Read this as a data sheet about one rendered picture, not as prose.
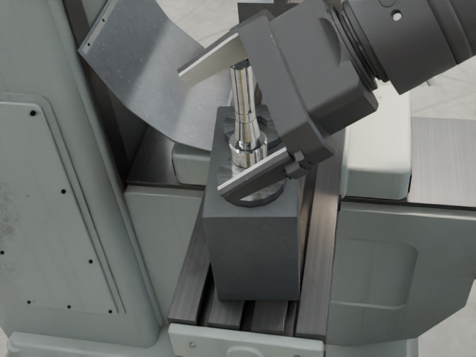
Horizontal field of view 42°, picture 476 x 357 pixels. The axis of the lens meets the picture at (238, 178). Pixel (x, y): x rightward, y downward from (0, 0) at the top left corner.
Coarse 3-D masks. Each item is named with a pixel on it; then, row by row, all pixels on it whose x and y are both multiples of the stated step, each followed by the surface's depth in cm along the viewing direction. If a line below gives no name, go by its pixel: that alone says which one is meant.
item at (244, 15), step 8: (240, 0) 137; (248, 0) 137; (256, 0) 136; (264, 0) 136; (272, 0) 136; (280, 0) 134; (288, 0) 133; (296, 0) 134; (304, 0) 134; (344, 0) 133; (240, 8) 137; (248, 8) 137; (256, 8) 137; (264, 8) 136; (272, 8) 136; (280, 8) 136; (288, 8) 135; (336, 8) 133; (240, 16) 139; (248, 16) 138
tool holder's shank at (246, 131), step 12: (240, 72) 67; (240, 84) 68; (252, 84) 69; (240, 96) 69; (252, 96) 70; (240, 108) 71; (252, 108) 71; (240, 120) 72; (252, 120) 72; (240, 132) 73; (252, 132) 73
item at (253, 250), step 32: (224, 128) 87; (224, 160) 84; (256, 192) 78; (288, 192) 79; (224, 224) 78; (256, 224) 78; (288, 224) 77; (224, 256) 83; (256, 256) 82; (288, 256) 82; (224, 288) 88; (256, 288) 88; (288, 288) 87
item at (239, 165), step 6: (234, 156) 75; (264, 156) 76; (234, 162) 76; (240, 162) 75; (246, 162) 75; (252, 162) 75; (234, 168) 77; (240, 168) 76; (246, 168) 76; (234, 174) 78
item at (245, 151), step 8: (232, 136) 76; (264, 136) 76; (232, 144) 75; (240, 144) 75; (256, 144) 75; (264, 144) 75; (232, 152) 75; (240, 152) 74; (248, 152) 74; (256, 152) 74
